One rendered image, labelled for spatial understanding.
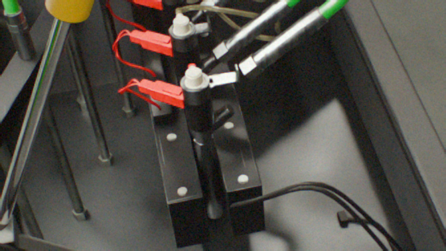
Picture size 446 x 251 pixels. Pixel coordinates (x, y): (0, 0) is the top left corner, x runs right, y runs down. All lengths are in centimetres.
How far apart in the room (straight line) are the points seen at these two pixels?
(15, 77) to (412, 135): 43
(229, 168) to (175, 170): 6
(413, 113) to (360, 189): 13
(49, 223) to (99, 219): 6
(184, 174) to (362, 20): 34
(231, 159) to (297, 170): 20
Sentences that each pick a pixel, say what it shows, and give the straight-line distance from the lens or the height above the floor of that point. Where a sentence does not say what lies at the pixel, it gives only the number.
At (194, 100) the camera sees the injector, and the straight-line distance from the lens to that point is 85.
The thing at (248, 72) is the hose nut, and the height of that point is 110.
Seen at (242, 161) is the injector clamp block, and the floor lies 98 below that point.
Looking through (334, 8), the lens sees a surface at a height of 116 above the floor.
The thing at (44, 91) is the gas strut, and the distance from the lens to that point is 41.
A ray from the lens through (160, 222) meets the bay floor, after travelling 108.
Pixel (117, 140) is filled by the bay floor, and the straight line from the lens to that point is 118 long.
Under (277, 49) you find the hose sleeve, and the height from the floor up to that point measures 112.
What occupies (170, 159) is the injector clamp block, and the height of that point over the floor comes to 98.
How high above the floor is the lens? 168
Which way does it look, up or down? 47 degrees down
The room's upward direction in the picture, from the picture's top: 7 degrees counter-clockwise
